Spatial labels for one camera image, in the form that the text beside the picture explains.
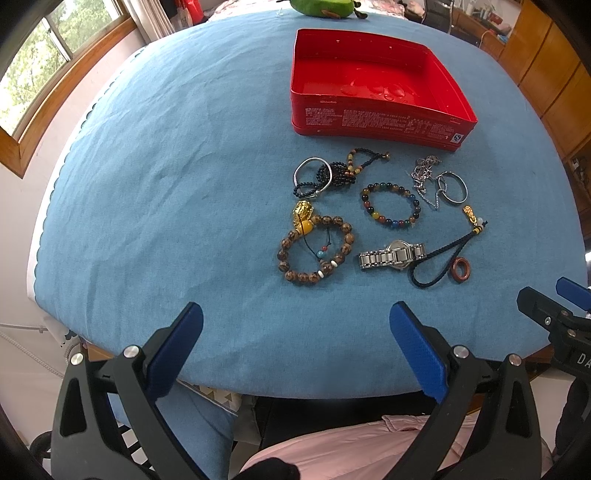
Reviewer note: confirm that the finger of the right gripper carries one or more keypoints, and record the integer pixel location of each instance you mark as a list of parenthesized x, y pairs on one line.
[(568, 334), (574, 293)]

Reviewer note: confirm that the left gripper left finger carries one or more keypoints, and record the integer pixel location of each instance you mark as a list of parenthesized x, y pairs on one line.
[(107, 425)]

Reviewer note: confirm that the wooden bead bracelet gold charm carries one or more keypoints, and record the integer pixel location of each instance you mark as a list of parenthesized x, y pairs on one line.
[(339, 239)]

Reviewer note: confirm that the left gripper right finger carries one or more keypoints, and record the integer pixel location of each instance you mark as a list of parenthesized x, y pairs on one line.
[(505, 442)]

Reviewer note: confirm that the wooden wardrobe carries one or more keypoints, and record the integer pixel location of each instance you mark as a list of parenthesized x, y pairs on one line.
[(552, 76)]

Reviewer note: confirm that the pink trousers leg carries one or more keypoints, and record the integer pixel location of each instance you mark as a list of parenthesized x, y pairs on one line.
[(364, 451)]

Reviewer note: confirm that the green plush toy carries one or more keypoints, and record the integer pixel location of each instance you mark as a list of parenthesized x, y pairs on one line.
[(333, 9)]

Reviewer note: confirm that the black and red items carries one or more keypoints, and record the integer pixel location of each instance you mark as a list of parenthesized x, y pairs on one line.
[(184, 13)]

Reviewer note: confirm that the blue table cloth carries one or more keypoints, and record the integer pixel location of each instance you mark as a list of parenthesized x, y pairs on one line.
[(178, 188)]

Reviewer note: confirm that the red tin box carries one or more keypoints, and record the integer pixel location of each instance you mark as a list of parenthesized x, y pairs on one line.
[(367, 85)]

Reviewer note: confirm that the dark desk with clutter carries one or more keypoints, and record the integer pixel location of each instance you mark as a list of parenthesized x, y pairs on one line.
[(480, 27)]

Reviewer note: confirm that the wooden window frame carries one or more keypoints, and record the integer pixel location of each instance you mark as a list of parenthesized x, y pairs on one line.
[(44, 63)]

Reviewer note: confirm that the silver wrist watch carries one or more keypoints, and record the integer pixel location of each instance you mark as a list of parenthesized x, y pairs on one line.
[(398, 255)]

